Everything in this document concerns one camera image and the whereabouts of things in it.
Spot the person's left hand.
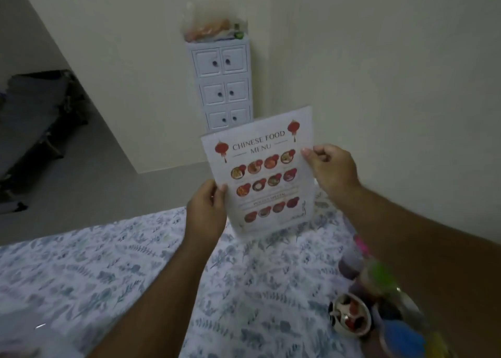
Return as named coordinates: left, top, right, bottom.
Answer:
left=183, top=179, right=229, bottom=250

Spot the person's right hand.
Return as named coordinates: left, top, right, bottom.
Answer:
left=301, top=144, right=361, bottom=200

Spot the laminated food menu sheet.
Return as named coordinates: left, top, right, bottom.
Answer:
left=201, top=105, right=316, bottom=239

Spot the person's right forearm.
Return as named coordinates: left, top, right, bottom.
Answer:
left=331, top=184, right=501, bottom=358

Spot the person's left forearm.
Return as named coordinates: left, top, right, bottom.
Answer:
left=87, top=240, right=218, bottom=358

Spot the pink cap bottle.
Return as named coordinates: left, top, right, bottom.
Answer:
left=353, top=234, right=373, bottom=257

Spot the white small drawer cabinet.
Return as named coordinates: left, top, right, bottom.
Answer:
left=186, top=39, right=254, bottom=134

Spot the dark sauce bottle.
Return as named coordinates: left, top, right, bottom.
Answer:
left=338, top=248, right=368, bottom=281

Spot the green cap bottle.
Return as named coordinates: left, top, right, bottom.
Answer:
left=362, top=261, right=397, bottom=294

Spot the blue floral tablecloth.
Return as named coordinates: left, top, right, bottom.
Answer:
left=0, top=191, right=396, bottom=358

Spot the white bowl with red items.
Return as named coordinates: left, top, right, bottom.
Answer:
left=328, top=291, right=373, bottom=337

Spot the clear plastic bag with snacks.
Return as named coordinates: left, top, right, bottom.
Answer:
left=180, top=0, right=249, bottom=44

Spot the dark folding cot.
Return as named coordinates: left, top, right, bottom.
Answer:
left=0, top=69, right=90, bottom=214

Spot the blue lid container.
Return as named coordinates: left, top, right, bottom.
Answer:
left=380, top=318, right=428, bottom=358

